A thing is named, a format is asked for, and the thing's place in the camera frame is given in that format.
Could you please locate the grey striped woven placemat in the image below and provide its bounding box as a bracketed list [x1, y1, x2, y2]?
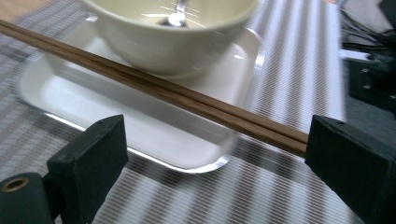
[0, 0, 366, 224]

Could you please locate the black stand with black base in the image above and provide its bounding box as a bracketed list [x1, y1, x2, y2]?
[346, 0, 396, 114]

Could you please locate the white power strip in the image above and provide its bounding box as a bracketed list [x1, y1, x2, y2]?
[338, 49, 372, 62]

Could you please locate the brown wooden chopstick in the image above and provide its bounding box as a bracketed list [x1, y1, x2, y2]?
[0, 26, 308, 158]
[0, 19, 310, 145]

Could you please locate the cream ceramic bowl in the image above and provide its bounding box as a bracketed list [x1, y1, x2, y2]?
[78, 0, 262, 78]

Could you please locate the bundle of black cables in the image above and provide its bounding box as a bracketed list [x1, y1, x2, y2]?
[340, 8, 396, 51]

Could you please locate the white rectangular plate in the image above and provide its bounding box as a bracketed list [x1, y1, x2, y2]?
[13, 13, 266, 175]

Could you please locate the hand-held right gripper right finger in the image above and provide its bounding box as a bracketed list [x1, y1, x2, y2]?
[304, 114, 396, 224]

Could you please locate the metal spoon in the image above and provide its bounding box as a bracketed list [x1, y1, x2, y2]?
[141, 0, 201, 28]

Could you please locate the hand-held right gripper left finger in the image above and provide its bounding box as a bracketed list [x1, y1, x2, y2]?
[46, 114, 130, 224]

